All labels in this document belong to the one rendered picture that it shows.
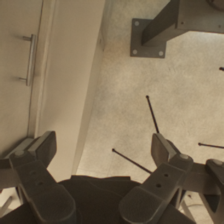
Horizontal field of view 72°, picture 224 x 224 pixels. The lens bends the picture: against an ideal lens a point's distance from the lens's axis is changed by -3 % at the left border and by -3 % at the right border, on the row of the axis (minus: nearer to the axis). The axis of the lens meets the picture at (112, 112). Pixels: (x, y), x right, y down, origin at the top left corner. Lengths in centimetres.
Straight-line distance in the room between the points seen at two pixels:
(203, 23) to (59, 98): 53
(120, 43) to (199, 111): 96
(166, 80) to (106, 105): 57
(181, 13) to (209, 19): 8
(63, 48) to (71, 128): 31
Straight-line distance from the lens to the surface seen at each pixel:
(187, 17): 55
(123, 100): 144
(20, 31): 53
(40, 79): 63
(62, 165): 76
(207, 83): 167
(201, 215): 169
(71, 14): 64
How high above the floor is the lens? 140
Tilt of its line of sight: 74 degrees down
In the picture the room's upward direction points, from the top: 177 degrees clockwise
